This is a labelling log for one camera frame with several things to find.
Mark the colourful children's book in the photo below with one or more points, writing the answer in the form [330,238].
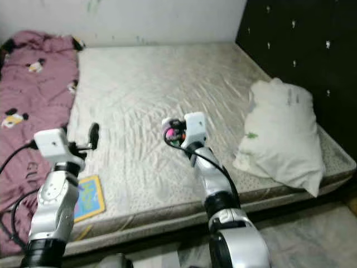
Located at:
[92,198]

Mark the white pillow with green tree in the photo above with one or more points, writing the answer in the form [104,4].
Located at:
[279,134]

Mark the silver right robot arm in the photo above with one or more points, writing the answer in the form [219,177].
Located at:
[217,184]

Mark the white quilted mattress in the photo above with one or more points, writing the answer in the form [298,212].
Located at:
[145,89]

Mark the silver left robot leg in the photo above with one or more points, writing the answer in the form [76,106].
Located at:
[114,262]

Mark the black tufted headboard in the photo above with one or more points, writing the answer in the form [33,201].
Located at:
[307,50]

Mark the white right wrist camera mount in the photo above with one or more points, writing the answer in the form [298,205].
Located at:
[195,127]

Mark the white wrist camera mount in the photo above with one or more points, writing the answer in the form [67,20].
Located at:
[195,127]
[53,144]

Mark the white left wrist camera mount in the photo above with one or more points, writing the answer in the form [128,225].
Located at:
[53,144]

